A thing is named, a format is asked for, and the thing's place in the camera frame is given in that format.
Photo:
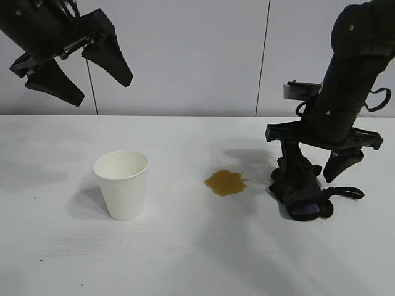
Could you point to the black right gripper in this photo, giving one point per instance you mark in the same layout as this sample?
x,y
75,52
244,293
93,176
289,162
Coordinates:
x,y
342,101

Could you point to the brown liquid spill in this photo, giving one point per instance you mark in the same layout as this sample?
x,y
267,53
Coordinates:
x,y
225,183

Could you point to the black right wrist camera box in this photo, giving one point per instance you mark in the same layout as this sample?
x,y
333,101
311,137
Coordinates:
x,y
301,91

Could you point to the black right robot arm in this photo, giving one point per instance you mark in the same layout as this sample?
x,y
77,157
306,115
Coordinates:
x,y
361,27

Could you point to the black purple cloth with loop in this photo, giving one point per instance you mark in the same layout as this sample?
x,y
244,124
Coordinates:
x,y
302,194

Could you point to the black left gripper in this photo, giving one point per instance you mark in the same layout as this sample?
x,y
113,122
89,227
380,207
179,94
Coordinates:
x,y
34,27

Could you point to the white paper cup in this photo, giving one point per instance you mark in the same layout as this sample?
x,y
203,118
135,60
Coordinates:
x,y
123,188

